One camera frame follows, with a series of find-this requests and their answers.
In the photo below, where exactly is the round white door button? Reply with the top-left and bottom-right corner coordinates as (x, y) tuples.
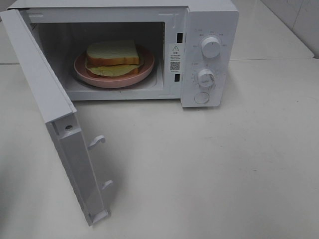
(194, 92), (209, 104)

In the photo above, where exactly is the white timer knob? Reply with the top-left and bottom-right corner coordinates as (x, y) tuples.
(198, 69), (215, 88)

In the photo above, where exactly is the toast sandwich with cheese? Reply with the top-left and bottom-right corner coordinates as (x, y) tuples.
(85, 40), (144, 77)

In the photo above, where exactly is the pink round plate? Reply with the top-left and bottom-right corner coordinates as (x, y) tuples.
(74, 45), (155, 89)

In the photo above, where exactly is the white microwave door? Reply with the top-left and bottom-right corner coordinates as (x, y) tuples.
(0, 9), (113, 225)

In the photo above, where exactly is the glass microwave turntable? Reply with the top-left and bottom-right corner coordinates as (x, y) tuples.
(74, 55), (155, 89)

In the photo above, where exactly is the white warning label sticker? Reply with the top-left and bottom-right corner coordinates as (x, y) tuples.
(169, 44), (183, 72)

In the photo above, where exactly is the white microwave oven body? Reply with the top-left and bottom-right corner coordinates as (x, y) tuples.
(7, 0), (239, 107)

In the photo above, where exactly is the upper white power knob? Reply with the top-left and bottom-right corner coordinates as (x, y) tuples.
(201, 36), (221, 58)

